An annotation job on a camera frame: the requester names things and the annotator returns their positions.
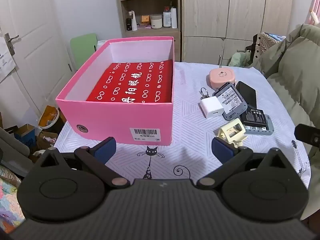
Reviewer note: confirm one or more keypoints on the pink cloth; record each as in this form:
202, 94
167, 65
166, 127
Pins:
315, 0

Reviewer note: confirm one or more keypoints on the white cat-print tablecloth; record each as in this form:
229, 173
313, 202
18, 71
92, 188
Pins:
190, 130

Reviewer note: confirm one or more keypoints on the floral printed blanket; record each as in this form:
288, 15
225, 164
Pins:
8, 200

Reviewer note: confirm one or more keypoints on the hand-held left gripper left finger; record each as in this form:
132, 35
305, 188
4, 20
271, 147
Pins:
106, 149

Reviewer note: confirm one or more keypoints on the wooden wardrobe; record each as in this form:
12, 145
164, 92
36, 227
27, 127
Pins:
237, 12

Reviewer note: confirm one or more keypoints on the light green board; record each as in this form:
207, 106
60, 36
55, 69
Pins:
82, 47

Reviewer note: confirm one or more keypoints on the cream hair claw clip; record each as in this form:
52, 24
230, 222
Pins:
231, 130

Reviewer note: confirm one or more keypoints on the white jar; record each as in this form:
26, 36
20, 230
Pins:
156, 22

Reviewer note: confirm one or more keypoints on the pink round case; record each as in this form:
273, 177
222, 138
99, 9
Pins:
221, 77

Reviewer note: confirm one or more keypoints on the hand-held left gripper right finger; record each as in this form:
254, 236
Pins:
222, 150

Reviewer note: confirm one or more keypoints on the white cylinder bottle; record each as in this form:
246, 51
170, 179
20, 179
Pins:
174, 18

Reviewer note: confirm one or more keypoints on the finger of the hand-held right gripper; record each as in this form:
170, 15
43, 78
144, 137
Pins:
306, 133

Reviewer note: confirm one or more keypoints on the white door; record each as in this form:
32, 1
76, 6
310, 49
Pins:
37, 42

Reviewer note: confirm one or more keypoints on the black battery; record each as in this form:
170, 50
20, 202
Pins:
253, 117

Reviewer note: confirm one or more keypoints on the red glasses-print cloth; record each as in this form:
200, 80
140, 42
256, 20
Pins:
130, 85

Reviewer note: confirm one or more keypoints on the grey portable router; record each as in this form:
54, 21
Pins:
230, 102

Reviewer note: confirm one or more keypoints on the white tube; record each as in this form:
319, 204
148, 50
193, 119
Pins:
134, 22

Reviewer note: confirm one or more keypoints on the blue cardboard box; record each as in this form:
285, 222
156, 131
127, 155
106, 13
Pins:
25, 136

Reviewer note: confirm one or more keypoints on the white tote bag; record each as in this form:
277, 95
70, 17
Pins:
6, 62

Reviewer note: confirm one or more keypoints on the black phone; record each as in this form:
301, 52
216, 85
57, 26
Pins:
247, 92

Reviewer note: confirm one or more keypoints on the white bottle red cap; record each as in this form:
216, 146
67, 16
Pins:
166, 18

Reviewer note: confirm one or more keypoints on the black bottle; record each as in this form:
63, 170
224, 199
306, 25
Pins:
129, 25

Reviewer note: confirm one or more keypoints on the geometric print bag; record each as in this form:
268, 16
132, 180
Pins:
267, 42

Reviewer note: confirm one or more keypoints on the black trash bin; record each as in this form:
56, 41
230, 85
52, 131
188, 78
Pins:
51, 120

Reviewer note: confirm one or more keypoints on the wooden bookshelf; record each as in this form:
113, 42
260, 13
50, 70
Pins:
150, 37

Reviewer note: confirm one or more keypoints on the pink cardboard box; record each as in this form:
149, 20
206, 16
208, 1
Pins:
112, 120

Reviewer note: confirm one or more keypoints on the small orange box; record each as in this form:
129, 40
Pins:
145, 20

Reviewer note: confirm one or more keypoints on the brown paper bag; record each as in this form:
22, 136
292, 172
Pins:
46, 142

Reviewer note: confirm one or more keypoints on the light green cloth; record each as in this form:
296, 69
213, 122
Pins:
238, 60

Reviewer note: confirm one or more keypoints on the grey pocket wifi router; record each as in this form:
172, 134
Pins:
269, 128

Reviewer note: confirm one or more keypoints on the olive green quilt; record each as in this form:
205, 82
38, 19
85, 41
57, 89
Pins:
295, 75

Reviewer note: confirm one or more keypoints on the white charger plug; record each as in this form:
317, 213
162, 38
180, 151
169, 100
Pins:
211, 107

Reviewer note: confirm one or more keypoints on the grey chair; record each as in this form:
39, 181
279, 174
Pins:
12, 150

